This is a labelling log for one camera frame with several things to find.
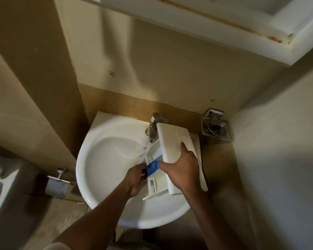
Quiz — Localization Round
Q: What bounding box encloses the person's left hand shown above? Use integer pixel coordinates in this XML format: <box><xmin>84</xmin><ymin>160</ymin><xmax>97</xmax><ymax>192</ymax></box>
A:
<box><xmin>122</xmin><ymin>162</ymin><xmax>148</xmax><ymax>198</ymax></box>

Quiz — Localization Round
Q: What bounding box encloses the person's right hand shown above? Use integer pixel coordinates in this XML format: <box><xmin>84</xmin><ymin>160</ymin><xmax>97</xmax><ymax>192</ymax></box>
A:
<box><xmin>158</xmin><ymin>142</ymin><xmax>202</xmax><ymax>195</ymax></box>

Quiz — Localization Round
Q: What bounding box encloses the blue plastic drawer insert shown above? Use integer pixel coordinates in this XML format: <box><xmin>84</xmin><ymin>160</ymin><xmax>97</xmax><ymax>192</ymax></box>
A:
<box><xmin>145</xmin><ymin>160</ymin><xmax>160</xmax><ymax>178</ymax></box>

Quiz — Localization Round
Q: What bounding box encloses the white plastic detergent drawer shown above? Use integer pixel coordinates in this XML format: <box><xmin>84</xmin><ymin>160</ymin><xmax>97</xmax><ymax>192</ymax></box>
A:
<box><xmin>142</xmin><ymin>122</ymin><xmax>209</xmax><ymax>201</ymax></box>

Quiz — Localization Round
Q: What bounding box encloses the person's right forearm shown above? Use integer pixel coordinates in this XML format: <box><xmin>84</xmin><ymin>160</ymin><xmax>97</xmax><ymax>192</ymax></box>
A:
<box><xmin>181</xmin><ymin>189</ymin><xmax>247</xmax><ymax>250</ymax></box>

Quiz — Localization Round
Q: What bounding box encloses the person's left forearm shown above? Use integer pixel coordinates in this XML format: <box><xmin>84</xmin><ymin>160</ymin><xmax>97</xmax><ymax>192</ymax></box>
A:
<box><xmin>52</xmin><ymin>185</ymin><xmax>132</xmax><ymax>250</ymax></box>

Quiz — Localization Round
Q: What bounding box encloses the white ceramic sink basin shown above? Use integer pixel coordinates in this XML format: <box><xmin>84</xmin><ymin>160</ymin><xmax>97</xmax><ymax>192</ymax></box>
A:
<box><xmin>75</xmin><ymin>111</ymin><xmax>203</xmax><ymax>230</ymax></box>

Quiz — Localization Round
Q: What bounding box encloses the chrome sink faucet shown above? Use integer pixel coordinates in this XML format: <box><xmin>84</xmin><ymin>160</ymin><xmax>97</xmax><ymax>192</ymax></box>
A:
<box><xmin>145</xmin><ymin>112</ymin><xmax>169</xmax><ymax>144</ymax></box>

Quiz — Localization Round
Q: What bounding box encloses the square metal floor drain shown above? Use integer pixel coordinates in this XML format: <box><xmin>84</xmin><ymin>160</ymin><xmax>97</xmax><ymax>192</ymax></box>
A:
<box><xmin>201</xmin><ymin>119</ymin><xmax>231</xmax><ymax>142</ymax></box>

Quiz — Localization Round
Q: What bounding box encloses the chrome toilet paper holder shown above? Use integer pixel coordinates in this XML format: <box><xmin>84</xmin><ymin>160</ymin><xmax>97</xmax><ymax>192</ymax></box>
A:
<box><xmin>45</xmin><ymin>167</ymin><xmax>75</xmax><ymax>200</ymax></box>

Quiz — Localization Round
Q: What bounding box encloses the white toilet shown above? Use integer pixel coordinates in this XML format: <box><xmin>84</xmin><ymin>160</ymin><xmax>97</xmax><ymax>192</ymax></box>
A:
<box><xmin>0</xmin><ymin>153</ymin><xmax>40</xmax><ymax>233</ymax></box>

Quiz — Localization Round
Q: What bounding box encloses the white wall cabinet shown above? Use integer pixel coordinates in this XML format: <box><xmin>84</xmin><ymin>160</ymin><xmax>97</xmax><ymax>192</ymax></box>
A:
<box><xmin>78</xmin><ymin>0</ymin><xmax>313</xmax><ymax>67</ymax></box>

